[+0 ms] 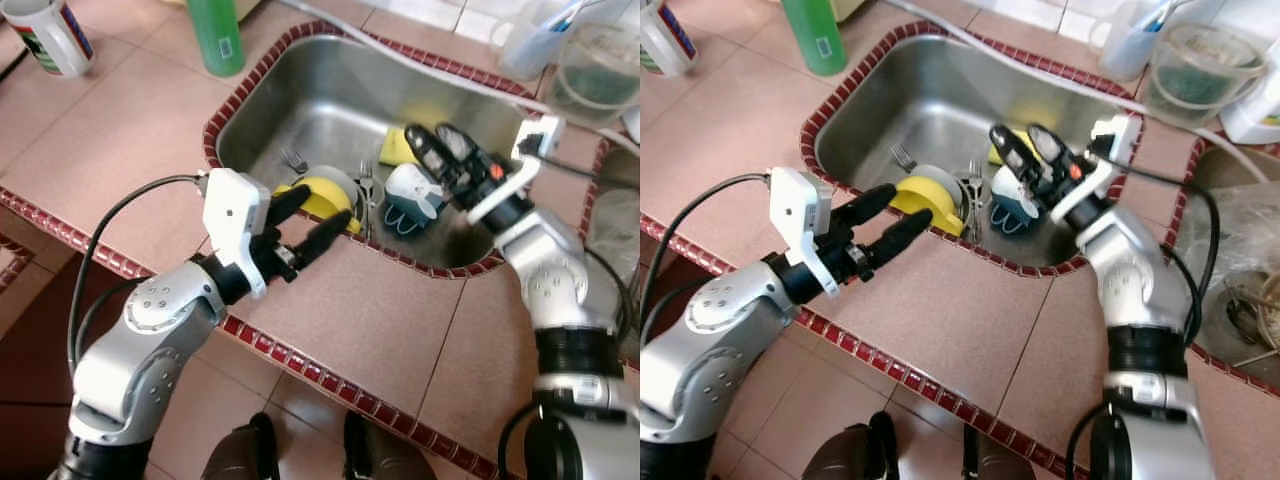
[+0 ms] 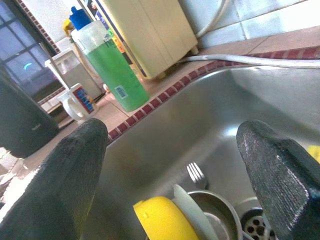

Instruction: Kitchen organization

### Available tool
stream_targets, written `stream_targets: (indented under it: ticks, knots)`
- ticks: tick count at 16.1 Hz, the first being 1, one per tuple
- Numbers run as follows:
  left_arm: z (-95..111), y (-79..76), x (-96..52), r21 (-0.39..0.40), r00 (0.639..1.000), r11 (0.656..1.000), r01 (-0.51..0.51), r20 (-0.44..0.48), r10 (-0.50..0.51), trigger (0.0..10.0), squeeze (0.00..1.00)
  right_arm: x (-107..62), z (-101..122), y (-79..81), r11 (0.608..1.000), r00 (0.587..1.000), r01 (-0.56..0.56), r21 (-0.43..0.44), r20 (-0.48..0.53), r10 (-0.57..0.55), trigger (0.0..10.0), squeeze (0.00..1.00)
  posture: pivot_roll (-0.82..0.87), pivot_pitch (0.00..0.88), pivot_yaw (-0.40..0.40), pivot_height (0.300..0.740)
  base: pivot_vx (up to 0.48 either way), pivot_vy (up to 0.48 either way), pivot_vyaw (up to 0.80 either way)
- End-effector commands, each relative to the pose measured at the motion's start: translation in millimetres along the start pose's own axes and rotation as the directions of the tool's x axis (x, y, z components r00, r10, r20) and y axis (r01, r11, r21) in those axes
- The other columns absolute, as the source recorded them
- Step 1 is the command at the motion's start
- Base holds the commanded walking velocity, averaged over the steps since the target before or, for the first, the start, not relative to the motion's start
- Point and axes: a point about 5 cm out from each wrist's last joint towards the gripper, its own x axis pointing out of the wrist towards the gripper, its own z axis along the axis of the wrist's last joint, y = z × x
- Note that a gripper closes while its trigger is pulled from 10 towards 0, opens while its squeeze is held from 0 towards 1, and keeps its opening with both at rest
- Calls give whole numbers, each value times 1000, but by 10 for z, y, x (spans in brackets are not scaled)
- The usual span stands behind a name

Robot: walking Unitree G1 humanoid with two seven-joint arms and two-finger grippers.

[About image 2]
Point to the cream water purifier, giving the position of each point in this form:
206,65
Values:
155,32

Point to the black cylindrical container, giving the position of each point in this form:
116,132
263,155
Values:
20,120

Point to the yellow bowl with suction base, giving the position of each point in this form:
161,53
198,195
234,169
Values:
160,220

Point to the steel sink drain strainer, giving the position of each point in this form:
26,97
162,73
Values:
255,225

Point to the steel sink basin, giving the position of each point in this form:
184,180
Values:
187,120

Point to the stainless steel bowl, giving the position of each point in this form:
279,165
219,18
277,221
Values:
220,205

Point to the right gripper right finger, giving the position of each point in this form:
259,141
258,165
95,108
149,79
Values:
277,180

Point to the dark barred window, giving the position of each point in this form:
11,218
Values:
17,45

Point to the steel fork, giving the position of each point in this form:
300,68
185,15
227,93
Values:
197,175

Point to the green liquid bottle blue cap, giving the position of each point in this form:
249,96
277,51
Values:
112,70

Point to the yellow plastic object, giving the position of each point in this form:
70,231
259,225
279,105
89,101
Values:
67,26

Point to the white printed mug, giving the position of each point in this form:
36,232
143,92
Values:
80,105

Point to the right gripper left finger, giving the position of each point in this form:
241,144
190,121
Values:
55,185

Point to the white plastic jug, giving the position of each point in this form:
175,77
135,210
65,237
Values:
75,67

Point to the thin metal spoon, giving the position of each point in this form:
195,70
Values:
53,65

